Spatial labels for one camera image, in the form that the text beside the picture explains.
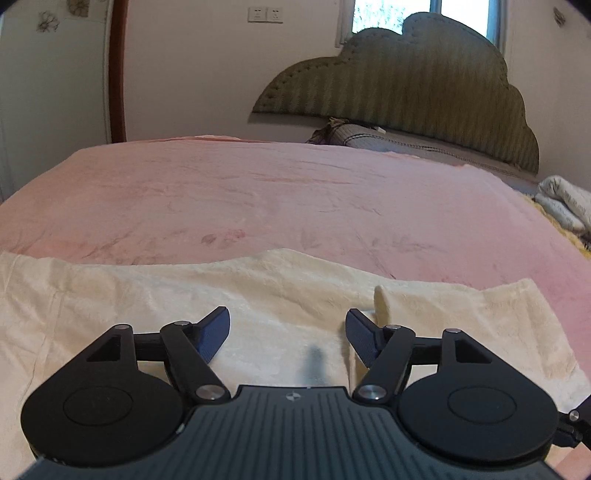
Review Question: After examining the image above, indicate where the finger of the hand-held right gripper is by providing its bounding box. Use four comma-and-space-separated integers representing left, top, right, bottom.
555, 396, 591, 450

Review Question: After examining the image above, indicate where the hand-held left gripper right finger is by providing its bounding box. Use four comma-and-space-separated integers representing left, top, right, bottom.
345, 308, 509, 407

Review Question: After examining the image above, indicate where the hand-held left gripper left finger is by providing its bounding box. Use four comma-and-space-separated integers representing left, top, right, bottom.
69, 305, 232, 406

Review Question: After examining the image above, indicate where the cream white blanket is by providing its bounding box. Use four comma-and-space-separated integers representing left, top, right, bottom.
0, 248, 591, 467

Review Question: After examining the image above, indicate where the pink floral blanket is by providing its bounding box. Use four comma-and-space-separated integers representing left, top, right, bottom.
0, 135, 591, 480

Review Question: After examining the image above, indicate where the yellow fluffy blanket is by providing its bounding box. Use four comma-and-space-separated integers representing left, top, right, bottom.
522, 193, 591, 254

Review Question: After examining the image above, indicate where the grey striped pillow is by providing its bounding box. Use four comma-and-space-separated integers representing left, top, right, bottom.
341, 123, 539, 185

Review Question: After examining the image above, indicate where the brown patterned pillow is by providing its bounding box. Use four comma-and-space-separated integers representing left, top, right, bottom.
307, 117, 352, 145

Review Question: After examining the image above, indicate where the white folded quilt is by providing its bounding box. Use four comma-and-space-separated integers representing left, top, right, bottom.
536, 175, 591, 232

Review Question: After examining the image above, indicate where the green padded headboard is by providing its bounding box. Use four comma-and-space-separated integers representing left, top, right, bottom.
252, 12, 541, 175

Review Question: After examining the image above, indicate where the white wardrobe with flower decals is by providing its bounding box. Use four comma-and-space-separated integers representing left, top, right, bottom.
0, 0, 114, 199

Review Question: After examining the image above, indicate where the window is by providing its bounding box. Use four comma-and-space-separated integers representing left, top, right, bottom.
339, 0, 506, 47

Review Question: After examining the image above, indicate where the brown wooden door frame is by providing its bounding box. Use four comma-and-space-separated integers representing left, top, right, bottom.
108, 0, 129, 143

